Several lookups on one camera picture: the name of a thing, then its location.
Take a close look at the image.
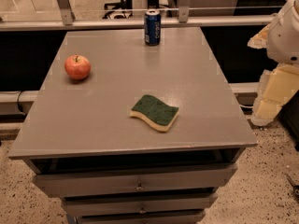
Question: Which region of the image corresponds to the grey metal railing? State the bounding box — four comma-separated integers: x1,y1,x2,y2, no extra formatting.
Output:
0,0,287,32

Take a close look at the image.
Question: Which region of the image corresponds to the blue soda can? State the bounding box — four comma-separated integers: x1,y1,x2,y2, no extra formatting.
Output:
144,9,161,46

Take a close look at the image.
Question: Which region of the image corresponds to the middle grey drawer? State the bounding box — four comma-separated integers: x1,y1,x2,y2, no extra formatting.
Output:
62,193,218,217

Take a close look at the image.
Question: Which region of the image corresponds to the black office chair base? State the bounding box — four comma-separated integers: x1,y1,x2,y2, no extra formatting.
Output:
98,0,132,20

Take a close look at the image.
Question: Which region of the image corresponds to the green yellow sponge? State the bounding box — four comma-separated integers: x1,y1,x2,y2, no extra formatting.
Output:
130,94,179,133

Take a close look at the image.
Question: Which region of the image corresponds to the grey drawer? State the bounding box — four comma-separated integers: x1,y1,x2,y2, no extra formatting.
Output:
33,164,237,197
78,210,205,224
62,193,218,217

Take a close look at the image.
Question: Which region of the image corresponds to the top grey drawer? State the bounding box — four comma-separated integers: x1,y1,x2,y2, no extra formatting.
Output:
33,164,237,197

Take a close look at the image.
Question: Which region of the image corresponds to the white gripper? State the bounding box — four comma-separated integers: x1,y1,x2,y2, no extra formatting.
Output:
248,0,299,126

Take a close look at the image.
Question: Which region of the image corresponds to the red apple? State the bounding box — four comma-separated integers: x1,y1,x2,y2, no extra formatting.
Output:
64,55,91,80

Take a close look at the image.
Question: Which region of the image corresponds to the grey drawer cabinet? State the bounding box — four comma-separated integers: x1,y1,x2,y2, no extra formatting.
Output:
9,28,256,224

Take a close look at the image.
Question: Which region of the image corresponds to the bottom grey drawer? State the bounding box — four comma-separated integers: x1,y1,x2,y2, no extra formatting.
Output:
78,210,205,224

